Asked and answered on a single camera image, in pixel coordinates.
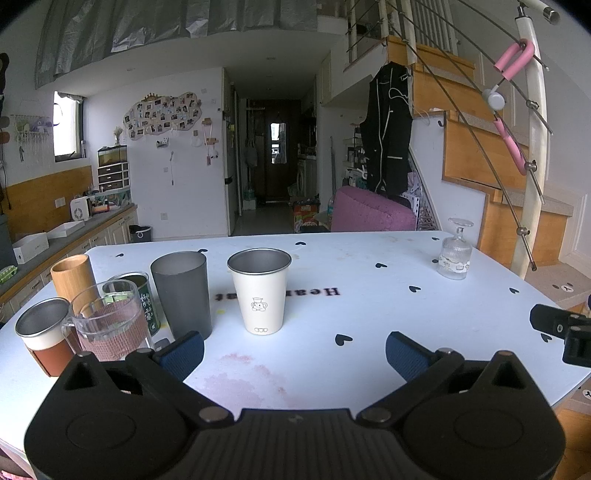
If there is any green tea tin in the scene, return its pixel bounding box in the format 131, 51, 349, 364
102, 271, 161, 337

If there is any white countertop appliance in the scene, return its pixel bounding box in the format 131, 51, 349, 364
70, 196, 93, 221

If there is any pink armchair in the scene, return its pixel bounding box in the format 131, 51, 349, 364
331, 186, 417, 233

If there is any clear ribbed stemmed glass cup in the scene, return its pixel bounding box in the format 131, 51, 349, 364
437, 217, 475, 281

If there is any glass mug with pink sleeve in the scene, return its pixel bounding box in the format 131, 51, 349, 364
61, 279, 156, 363

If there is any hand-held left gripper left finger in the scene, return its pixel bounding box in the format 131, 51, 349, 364
54, 330, 232, 425

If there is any window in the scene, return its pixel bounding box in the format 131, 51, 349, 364
52, 90, 86, 163

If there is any light blue heart-print tablecloth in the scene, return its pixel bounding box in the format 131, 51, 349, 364
0, 230, 591, 457

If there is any white stair railing post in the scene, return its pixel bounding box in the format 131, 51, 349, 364
510, 1, 562, 280

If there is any grey tarpaulin sheet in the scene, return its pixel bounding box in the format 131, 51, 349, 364
34, 0, 319, 90

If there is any steel cup with brown sleeve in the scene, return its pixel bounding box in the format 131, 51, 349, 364
15, 297, 77, 378

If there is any wooden staircase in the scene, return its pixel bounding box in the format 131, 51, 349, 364
387, 36, 591, 319

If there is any grey plastic cup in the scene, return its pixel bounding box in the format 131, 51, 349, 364
150, 250, 213, 341

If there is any glass fish tank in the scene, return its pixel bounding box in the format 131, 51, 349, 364
97, 145, 128, 167

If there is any colourful cardboard box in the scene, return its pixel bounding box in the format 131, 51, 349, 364
293, 199, 321, 234

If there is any washing machine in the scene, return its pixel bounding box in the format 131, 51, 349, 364
298, 156, 318, 200

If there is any black jacket with white trim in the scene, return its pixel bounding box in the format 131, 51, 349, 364
359, 61, 414, 199

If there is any kitchen counter with cabinets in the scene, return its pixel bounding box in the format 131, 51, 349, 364
0, 202, 139, 326

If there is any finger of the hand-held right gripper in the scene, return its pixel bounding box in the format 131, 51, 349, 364
529, 303, 583, 343
562, 324, 591, 368

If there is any cloud-shaped photo board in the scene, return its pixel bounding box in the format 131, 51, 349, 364
123, 92, 204, 140

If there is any white flat box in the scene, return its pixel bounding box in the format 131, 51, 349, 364
12, 232, 49, 265
47, 220, 86, 240

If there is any pink foam handled exerciser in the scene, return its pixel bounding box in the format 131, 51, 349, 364
481, 40, 537, 177

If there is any bamboo cup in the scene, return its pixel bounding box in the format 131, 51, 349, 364
50, 254, 97, 318

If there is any white metal cup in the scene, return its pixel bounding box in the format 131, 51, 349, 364
226, 248, 293, 337

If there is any small drawer organizer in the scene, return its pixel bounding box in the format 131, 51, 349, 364
97, 161, 130, 193

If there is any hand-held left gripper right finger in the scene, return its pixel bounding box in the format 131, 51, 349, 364
355, 330, 539, 427

